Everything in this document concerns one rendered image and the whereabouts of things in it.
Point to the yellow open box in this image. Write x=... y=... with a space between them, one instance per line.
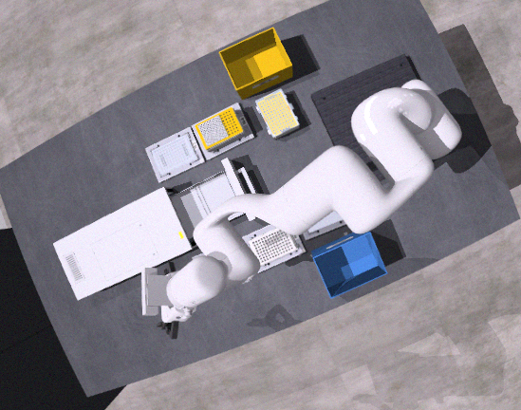
x=257 y=63

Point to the blue box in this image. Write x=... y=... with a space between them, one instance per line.
x=351 y=265

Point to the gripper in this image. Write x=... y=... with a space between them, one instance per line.
x=172 y=316

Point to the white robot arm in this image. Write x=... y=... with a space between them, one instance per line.
x=338 y=180

